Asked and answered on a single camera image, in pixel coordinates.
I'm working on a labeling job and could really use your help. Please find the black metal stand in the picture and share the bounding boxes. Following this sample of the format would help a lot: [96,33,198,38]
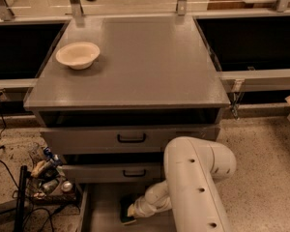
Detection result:
[14,165,27,232]

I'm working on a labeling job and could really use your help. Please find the grey bottom drawer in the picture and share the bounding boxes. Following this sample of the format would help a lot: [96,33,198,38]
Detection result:
[77,182,177,232]

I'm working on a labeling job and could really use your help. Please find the left metal frame rail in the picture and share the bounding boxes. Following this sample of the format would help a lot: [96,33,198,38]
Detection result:
[0,78,37,102]

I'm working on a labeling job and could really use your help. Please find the metal frame rail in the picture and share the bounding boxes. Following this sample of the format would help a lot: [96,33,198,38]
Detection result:
[0,78,37,102]
[217,69,290,93]

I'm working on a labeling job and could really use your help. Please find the black floor cables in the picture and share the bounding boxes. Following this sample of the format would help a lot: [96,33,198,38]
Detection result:
[0,113,81,232]

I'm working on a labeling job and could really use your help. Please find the grey middle drawer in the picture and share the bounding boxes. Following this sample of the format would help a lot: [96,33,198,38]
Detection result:
[63,162,164,183]

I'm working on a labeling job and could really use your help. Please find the right metal frame rail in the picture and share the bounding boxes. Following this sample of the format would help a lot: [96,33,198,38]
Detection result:
[217,69,290,93]

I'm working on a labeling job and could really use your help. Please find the grey drawer cabinet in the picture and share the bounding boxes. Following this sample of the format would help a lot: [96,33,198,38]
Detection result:
[23,14,231,232]

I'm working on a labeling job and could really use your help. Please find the grey drawer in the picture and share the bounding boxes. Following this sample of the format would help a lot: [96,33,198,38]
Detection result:
[41,125,220,155]
[63,162,164,183]
[77,182,177,232]

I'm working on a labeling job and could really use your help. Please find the grey top drawer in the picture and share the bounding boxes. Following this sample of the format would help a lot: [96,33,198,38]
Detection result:
[41,125,220,155]

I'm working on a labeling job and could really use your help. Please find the white paper bowl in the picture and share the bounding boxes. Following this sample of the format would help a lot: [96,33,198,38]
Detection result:
[56,42,101,70]

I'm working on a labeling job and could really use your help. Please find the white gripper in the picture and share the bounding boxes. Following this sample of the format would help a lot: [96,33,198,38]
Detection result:
[127,196,155,218]

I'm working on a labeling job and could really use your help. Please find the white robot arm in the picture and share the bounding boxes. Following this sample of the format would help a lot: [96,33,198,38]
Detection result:
[120,136,236,232]

